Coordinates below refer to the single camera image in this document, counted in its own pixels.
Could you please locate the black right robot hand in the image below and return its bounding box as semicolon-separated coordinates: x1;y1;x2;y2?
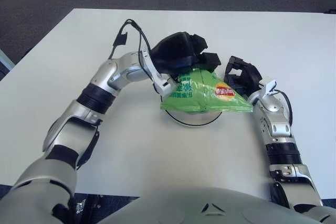
224;56;263;99

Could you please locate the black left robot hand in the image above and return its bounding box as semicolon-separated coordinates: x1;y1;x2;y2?
151;31;222;78

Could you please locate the green snack bag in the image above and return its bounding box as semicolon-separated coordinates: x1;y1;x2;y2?
160;68;253;114

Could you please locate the white plate with black rim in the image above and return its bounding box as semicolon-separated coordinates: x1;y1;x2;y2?
164;110;224;129

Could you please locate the grey robot torso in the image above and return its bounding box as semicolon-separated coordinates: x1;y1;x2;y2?
99;186;326;224

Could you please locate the grey furniture edge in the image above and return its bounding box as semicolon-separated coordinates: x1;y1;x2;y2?
0;49;14;77

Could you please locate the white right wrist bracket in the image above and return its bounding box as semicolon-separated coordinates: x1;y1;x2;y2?
258;76;277;95

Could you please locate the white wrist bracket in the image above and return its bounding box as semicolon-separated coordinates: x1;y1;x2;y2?
258;76;277;95
139;49;177;97

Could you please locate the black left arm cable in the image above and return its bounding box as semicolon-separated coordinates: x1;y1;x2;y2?
107;19;160;88

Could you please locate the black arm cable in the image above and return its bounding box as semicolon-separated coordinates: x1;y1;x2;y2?
107;19;160;88
275;90;293;125

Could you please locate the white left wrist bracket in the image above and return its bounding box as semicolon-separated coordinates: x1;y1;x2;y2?
139;49;177;97

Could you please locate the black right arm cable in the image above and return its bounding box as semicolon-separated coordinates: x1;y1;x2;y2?
275;90;293;125

